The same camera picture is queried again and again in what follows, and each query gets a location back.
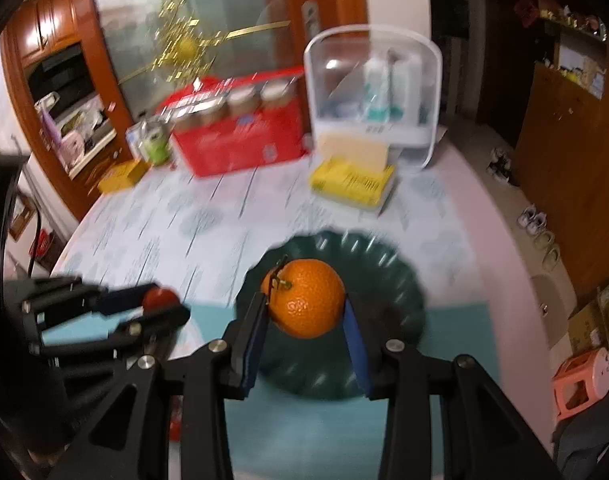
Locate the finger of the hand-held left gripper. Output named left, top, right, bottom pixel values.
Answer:
left=29, top=304, right=191, bottom=357
left=22, top=276, right=158, bottom=328

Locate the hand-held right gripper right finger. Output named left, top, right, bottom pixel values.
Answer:
left=343, top=296, right=567, bottom=480

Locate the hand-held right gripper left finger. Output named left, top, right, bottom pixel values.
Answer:
left=47, top=290, right=271, bottom=480

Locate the mandarin with stem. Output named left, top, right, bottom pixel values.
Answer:
left=261, top=255, right=346, bottom=339

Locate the dark green scalloped plate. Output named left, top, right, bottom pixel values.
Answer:
left=234, top=230, right=427, bottom=401

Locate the tree print tablecloth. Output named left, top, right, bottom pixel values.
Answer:
left=59, top=150, right=505, bottom=480

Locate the yellow flat box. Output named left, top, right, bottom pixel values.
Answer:
left=97, top=160, right=150, bottom=193

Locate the small white carton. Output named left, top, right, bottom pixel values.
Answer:
left=126, top=127, right=145, bottom=161

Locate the pink kitchen appliance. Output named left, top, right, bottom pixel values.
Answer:
left=59, top=132, right=85, bottom=166

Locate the clear bottle green label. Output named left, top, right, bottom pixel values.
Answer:
left=139, top=117, right=172, bottom=166

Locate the yellow tissue pack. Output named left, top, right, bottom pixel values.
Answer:
left=309, top=132, right=397, bottom=211

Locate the red paper cup package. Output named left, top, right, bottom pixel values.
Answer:
left=157, top=67, right=310, bottom=178

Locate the white storage box clear lid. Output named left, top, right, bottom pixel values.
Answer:
left=303, top=25, right=444, bottom=171

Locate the pink plastic stool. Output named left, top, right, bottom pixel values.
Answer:
left=551, top=350, right=609, bottom=423

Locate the cardboard box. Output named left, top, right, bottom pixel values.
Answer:
left=567, top=300, right=609, bottom=361

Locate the black range hood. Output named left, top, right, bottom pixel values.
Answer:
left=24, top=42, right=98, bottom=111

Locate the dark grey chair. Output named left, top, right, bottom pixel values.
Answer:
left=551, top=410, right=609, bottom=480

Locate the white bottle teal label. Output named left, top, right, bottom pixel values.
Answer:
left=361, top=57, right=392, bottom=121

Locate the brown wooden cabinet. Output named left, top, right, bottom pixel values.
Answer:
left=514, top=60, right=609, bottom=311

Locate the glass door gold ornament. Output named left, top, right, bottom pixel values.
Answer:
left=72, top=0, right=370, bottom=131

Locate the dark wooden door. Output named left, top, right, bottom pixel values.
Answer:
left=477, top=0, right=537, bottom=146

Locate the black cable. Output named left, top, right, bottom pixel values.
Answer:
left=28, top=207, right=41, bottom=276

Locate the wooden wall niche frame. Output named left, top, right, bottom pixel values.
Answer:
left=9, top=192, right=38, bottom=241

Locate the wooden kitchen wall cabinet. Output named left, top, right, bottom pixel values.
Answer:
left=7, top=0, right=82, bottom=68

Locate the silver door handle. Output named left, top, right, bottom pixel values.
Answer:
left=302, top=0, right=320, bottom=36

